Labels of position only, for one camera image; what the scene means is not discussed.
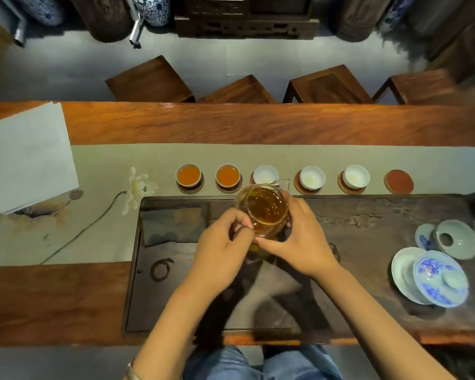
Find person's right hand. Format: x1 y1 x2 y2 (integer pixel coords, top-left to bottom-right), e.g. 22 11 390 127
255 196 342 280

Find person's left hand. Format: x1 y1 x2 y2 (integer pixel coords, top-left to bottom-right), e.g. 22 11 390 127
187 207 258 294

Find glass tea pitcher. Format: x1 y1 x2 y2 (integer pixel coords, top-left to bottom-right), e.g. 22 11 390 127
234 179 292 240

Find person's right forearm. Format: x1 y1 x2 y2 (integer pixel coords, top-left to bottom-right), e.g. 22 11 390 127
312 263 457 380

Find person's left forearm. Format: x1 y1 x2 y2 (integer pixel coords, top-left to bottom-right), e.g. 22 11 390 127
131 273 227 380

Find white teacup with tea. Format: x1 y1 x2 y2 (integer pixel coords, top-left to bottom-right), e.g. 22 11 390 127
176 164 202 188
216 164 241 188

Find empty white teacup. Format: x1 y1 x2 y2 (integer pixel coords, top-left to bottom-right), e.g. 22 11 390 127
343 165 371 190
253 165 279 185
299 166 326 191

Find dark folded tea towel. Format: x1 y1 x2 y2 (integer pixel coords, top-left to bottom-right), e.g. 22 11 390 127
140 205 211 248

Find dark stone tea tray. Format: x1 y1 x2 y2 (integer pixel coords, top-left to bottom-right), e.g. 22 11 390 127
122 193 475 345

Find blue jeans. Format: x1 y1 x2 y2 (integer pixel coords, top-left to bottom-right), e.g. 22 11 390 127
182 343 344 380

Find white gaiwan saucer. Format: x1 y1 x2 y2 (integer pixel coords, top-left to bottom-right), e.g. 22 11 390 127
391 247 436 306

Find wooden stool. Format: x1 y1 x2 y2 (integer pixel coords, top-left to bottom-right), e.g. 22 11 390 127
283 64 374 104
104 55 196 103
197 74 278 104
372 68 462 106

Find small blue and white dish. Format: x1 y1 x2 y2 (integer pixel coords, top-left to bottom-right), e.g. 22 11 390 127
414 223 438 252

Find beige lotus-print table runner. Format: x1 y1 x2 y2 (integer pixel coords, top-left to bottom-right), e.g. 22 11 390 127
0 143 475 268

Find pale green tea strainer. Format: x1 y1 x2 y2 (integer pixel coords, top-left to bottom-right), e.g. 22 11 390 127
435 219 475 261

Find carved dark wooden cabinet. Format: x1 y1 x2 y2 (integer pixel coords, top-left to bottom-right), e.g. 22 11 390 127
173 0 320 41

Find stack of white paper sheets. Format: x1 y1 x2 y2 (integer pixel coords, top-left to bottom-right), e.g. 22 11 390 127
0 101 80 215

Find silver metal tube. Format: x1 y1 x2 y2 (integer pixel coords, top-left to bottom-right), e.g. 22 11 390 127
123 0 146 49
0 0 27 47

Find dark wooden stump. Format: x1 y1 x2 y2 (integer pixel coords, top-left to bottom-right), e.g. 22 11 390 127
332 0 393 42
66 0 134 43

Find blue and white porcelain vase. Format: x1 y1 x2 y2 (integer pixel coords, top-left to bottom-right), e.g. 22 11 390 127
134 0 171 27
379 0 414 34
15 0 65 27

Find silver wrist bracelet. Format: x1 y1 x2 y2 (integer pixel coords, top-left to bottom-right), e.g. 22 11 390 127
125 358 142 380

